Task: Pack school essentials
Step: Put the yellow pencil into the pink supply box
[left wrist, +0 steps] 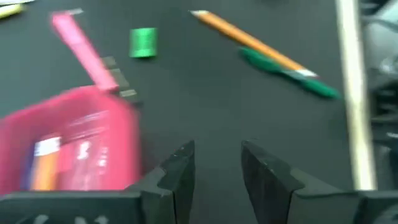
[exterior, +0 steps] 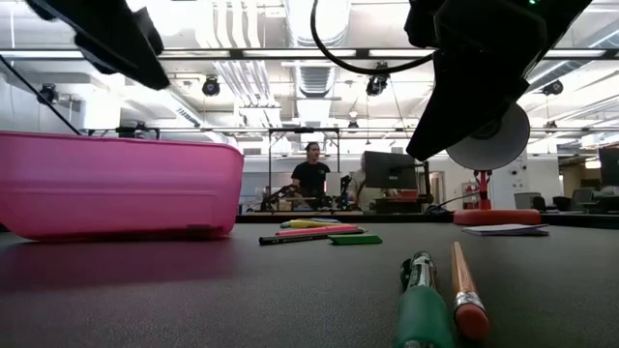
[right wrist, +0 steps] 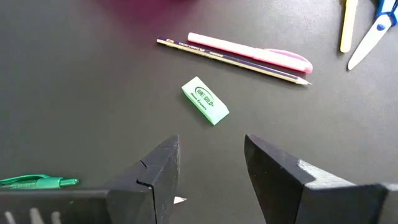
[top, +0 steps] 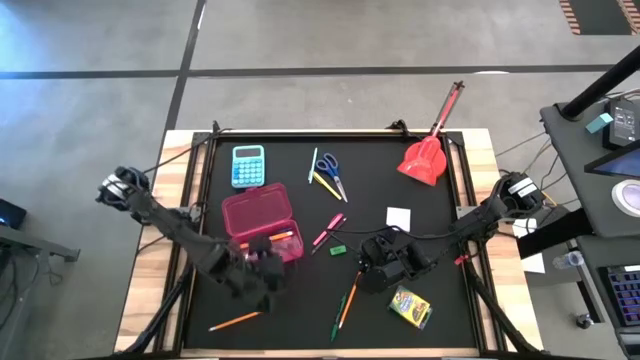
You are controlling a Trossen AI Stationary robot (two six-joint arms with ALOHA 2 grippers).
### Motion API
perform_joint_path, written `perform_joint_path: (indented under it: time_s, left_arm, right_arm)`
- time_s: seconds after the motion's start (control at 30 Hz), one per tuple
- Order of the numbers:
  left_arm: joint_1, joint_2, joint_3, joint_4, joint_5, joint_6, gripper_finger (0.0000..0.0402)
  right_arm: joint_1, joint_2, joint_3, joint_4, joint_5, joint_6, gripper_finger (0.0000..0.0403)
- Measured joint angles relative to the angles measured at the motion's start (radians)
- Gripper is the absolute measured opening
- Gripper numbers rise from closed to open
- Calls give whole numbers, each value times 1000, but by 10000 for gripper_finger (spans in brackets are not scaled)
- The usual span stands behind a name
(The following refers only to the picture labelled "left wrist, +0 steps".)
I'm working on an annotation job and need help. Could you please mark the green eraser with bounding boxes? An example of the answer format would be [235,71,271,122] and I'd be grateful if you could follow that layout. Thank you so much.
[129,27,159,59]

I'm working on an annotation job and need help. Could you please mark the yellow highlighter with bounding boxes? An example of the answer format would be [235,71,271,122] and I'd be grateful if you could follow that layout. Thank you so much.
[0,3,24,19]

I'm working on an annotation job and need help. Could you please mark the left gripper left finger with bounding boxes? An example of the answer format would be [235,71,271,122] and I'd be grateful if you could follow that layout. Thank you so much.
[141,139,196,224]

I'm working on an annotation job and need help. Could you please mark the orange marker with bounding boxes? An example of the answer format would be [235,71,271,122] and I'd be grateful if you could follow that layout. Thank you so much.
[29,136,62,191]

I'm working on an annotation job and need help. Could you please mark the green marker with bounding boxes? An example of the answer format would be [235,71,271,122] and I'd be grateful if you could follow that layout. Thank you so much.
[238,46,341,100]

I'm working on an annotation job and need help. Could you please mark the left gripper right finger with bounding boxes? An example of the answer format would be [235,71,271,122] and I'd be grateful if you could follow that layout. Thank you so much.
[241,139,305,224]

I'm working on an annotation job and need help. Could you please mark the pink highlighter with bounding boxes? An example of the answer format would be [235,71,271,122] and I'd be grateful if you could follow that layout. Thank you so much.
[50,9,121,93]

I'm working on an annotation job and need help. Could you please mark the orange pencil with pink eraser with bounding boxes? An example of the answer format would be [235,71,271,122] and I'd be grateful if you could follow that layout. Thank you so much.
[189,9,318,78]

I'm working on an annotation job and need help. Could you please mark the pink plastic pencil case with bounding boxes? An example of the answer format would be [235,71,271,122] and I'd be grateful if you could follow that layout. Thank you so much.
[0,84,141,192]

